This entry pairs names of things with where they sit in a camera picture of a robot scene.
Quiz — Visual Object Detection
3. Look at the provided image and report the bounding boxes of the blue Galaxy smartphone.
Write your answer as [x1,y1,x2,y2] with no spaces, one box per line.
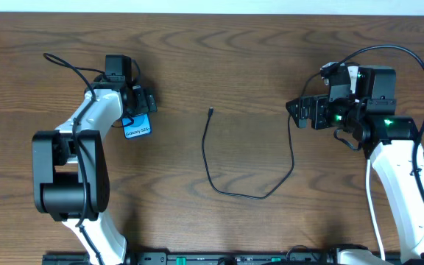
[121,114,152,139]

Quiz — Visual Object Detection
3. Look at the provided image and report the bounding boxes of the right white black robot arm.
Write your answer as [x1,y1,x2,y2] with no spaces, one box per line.
[286,65,424,262]

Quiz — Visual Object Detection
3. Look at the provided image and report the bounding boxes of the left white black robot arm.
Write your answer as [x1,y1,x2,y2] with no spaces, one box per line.
[32,82,157,264]

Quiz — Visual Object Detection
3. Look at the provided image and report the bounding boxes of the white USB charger plug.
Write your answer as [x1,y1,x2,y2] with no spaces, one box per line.
[347,66,358,96]

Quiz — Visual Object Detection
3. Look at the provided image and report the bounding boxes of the black USB charging cable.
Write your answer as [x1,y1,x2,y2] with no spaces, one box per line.
[201,69,323,200]

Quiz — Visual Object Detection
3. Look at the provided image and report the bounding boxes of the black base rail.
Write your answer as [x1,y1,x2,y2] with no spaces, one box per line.
[41,250,403,265]

